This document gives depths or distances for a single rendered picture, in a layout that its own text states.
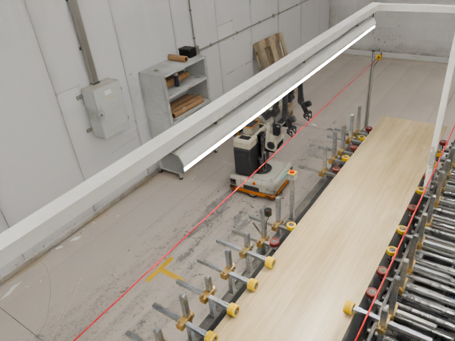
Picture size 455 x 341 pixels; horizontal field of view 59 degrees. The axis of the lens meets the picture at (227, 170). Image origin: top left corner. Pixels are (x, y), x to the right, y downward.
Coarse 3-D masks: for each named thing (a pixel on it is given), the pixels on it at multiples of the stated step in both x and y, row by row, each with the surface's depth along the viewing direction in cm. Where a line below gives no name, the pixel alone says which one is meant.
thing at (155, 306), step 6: (156, 306) 275; (162, 306) 275; (162, 312) 272; (168, 312) 270; (174, 318) 266; (186, 324) 261; (192, 324) 261; (192, 330) 259; (198, 330) 256; (204, 330) 256
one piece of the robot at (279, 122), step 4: (276, 116) 480; (280, 116) 488; (276, 120) 480; (280, 120) 484; (284, 120) 483; (272, 124) 483; (276, 124) 477; (280, 124) 474; (284, 124) 501; (276, 128) 479; (276, 132) 482
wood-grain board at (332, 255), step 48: (384, 144) 442; (336, 192) 376; (384, 192) 370; (288, 240) 327; (336, 240) 322; (384, 240) 318; (288, 288) 286; (336, 288) 282; (240, 336) 257; (288, 336) 254; (336, 336) 251
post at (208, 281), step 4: (208, 276) 275; (204, 280) 277; (208, 280) 274; (208, 284) 277; (212, 284) 280; (208, 288) 279; (212, 288) 282; (212, 304) 287; (212, 308) 290; (212, 312) 293; (216, 312) 295
